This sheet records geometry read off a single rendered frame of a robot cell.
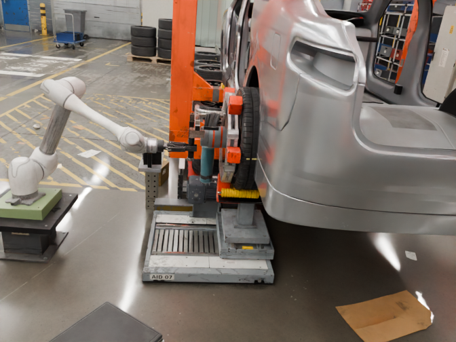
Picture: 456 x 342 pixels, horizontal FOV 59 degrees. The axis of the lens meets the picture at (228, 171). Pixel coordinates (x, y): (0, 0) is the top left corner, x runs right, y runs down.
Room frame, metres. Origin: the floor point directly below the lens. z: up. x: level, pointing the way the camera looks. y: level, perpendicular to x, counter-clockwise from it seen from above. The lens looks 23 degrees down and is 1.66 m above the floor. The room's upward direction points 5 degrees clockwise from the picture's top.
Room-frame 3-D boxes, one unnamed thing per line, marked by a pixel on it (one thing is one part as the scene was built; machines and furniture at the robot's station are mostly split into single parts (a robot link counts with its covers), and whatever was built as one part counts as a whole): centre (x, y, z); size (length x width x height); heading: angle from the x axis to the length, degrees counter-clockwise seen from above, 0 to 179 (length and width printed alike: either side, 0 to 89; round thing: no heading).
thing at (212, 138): (2.49, 0.09, 0.85); 0.21 x 0.14 x 0.14; 97
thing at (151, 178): (3.04, 0.62, 0.21); 0.10 x 0.10 x 0.42; 7
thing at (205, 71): (7.53, 0.47, 0.39); 0.66 x 0.66 x 0.24
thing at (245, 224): (2.52, -0.15, 0.32); 0.40 x 0.30 x 0.28; 7
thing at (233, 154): (2.19, -0.02, 0.85); 0.09 x 0.08 x 0.07; 7
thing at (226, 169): (2.50, 0.02, 0.85); 0.54 x 0.07 x 0.54; 7
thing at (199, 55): (9.66, 0.74, 0.39); 0.66 x 0.66 x 0.24
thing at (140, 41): (11.05, 2.16, 0.55); 1.40 x 0.80 x 1.09; 90
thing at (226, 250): (2.52, -0.15, 0.13); 0.50 x 0.36 x 0.10; 7
